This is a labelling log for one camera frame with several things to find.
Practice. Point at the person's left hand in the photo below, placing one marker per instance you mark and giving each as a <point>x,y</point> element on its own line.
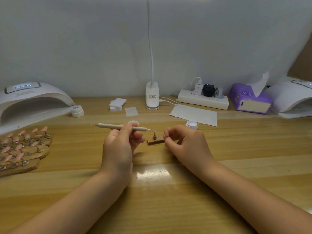
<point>119,153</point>

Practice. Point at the person's right hand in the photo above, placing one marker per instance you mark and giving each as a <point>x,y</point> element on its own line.
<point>190,148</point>

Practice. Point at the white gel jar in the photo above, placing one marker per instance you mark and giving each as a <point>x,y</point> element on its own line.
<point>191,125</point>

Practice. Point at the grey dotting pen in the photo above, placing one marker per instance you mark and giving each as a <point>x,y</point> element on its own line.
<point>109,126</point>

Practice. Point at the wooden nail holder strip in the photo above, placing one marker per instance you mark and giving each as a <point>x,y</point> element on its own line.
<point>155,141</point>

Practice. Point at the wooden stands with pink nails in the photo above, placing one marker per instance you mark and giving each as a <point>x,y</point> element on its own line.
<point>22,149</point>

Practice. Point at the white nail lamp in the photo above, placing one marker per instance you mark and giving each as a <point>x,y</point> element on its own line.
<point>31,100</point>
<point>291,97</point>

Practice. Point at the person's right forearm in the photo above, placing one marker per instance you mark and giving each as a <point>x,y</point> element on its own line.
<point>258,202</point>

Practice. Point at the person's left forearm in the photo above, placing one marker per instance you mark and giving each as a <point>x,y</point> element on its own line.
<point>63,207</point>

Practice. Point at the white desk lamp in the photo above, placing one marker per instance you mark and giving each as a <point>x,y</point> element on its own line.
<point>152,97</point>

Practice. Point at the white paper sheet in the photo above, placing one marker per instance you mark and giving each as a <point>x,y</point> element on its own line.
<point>194,115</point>

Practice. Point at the white jar lid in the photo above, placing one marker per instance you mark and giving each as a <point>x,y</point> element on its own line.
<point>134,122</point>

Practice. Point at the small white paper square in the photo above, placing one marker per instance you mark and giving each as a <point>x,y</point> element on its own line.
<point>131,111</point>

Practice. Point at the stack of white cotton pads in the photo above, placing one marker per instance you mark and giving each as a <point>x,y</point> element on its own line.
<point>117,103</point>

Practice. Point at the white power strip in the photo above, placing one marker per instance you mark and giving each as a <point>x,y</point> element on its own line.
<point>203,100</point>

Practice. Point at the small closed white jar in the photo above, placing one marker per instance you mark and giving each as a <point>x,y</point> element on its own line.
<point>77,111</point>

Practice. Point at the white charger plug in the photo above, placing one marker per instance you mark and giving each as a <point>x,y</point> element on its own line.
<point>198,88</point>

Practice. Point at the black plug adapter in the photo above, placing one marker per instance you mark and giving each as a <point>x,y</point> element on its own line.
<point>209,90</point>

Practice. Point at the grey plug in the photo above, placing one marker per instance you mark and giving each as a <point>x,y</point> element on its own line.
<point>220,93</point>

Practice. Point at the purple tissue box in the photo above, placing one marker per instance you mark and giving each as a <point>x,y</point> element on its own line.
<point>241,97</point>

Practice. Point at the white tissue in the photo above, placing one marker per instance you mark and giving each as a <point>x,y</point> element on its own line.
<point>259,84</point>

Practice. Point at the brown wooden board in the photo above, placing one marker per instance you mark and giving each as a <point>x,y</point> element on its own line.
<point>301,61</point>

